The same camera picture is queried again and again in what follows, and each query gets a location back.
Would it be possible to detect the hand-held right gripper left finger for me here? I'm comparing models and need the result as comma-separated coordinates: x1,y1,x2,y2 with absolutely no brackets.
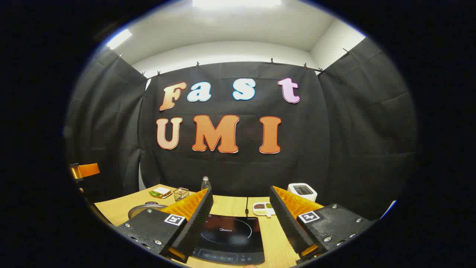
115,187,214,263

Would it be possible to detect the ceiling light panel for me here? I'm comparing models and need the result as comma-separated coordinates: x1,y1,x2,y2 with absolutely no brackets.
107,29,132,50
192,0,281,8

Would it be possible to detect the white toaster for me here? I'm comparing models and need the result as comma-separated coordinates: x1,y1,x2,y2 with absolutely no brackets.
287,183,318,202

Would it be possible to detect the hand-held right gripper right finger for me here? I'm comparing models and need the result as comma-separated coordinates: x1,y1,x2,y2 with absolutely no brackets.
268,185,374,262

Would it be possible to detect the black induction cooktop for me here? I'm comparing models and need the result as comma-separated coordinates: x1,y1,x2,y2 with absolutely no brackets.
192,214,265,265

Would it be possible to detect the stainless steel pot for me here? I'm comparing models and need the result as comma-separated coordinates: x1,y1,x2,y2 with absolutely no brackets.
128,202,168,219

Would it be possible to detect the black backdrop cloth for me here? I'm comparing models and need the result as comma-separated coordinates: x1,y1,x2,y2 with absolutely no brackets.
65,37,419,221

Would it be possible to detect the white divided bean dish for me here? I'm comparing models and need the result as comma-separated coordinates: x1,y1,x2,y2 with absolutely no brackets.
253,202,276,217

